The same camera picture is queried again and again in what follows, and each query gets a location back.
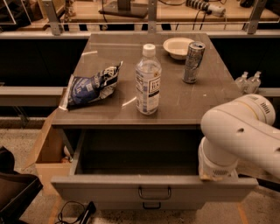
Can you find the grey top drawer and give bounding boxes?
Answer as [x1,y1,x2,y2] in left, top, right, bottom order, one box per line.
[52,129,257,204]

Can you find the grey drawer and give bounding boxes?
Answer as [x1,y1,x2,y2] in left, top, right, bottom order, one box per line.
[52,129,257,204]
[94,202,204,210]

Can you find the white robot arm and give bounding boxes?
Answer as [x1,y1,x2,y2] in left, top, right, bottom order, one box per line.
[198,94,280,181]

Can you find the grey drawer cabinet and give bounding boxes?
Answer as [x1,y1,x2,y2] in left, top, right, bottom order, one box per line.
[52,32,249,211]

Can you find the grey bottom drawer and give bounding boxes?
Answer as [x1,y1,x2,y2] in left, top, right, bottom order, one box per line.
[94,202,204,210]

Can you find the left clear sanitizer bottle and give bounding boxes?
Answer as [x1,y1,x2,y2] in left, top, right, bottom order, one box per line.
[235,72,249,94]

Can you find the clear sanitizer bottle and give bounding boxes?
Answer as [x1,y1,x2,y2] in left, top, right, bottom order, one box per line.
[235,72,249,94]
[246,71,261,94]

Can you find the right clear sanitizer bottle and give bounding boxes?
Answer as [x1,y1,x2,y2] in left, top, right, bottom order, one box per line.
[246,71,261,94]

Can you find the clear plastic water bottle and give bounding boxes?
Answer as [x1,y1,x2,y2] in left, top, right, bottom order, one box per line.
[136,44,162,115]

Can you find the silver drink can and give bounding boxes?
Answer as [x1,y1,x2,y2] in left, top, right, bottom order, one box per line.
[183,41,206,84]

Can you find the white bowl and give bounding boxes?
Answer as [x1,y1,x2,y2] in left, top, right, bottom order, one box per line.
[163,38,193,60]

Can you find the blue chip bag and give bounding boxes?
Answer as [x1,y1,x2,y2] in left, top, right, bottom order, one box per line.
[59,61,123,110]

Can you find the cardboard box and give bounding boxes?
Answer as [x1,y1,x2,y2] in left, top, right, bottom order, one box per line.
[25,110,71,195]

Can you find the white power strip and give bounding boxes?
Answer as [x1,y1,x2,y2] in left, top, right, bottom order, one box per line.
[185,0,226,18]

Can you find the monitor stand base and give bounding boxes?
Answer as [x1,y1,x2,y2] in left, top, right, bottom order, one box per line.
[99,0,148,18]

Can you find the black office chair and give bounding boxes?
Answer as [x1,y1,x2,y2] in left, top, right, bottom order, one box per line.
[0,146,43,224]

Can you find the metal railing frame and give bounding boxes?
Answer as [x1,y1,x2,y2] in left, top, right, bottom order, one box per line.
[0,0,280,40]

